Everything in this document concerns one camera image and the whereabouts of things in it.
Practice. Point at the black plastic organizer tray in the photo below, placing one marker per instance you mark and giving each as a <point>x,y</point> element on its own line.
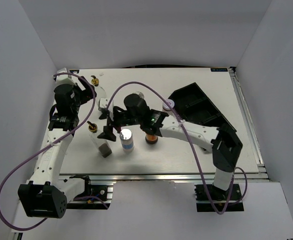
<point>194,106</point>

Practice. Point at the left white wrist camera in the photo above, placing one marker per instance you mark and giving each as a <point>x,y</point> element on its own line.
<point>64,78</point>

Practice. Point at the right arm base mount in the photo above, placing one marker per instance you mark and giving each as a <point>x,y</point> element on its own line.
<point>219,198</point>

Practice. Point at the red-lid dark sauce jar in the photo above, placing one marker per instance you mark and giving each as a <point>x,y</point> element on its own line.
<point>151,139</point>

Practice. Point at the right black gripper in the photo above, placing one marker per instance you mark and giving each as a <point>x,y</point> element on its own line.
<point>108,130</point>

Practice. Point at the clear silver-lid spice jar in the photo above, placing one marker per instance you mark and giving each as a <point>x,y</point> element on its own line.
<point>140,94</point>

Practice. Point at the small white-lid sauce jar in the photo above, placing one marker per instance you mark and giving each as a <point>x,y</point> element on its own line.
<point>168,105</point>

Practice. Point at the aluminium table frame rail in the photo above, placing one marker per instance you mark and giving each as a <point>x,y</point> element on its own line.
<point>168,159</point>

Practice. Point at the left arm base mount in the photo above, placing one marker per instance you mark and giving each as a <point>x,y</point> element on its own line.
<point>86,194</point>

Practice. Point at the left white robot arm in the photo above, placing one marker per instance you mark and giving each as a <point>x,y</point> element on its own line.
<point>45,195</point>

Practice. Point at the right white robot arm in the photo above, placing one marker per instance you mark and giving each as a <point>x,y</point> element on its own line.
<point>222,142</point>

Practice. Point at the blue-label silver-lid shaker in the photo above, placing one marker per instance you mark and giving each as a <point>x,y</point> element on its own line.
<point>126,138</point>

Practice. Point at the blue table logo sticker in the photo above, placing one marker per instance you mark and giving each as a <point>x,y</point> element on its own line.
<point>218,69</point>

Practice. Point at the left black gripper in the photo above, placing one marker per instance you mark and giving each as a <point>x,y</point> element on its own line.
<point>87,94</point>

